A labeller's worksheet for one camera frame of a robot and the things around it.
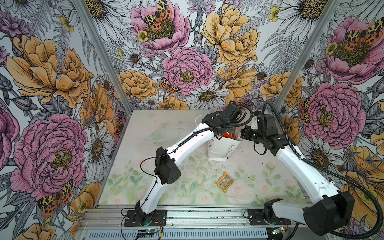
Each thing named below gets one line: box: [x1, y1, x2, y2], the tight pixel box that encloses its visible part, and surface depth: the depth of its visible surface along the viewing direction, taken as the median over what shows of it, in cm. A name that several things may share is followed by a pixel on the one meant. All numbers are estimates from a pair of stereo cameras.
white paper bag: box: [207, 125, 242, 162], surface depth 82 cm
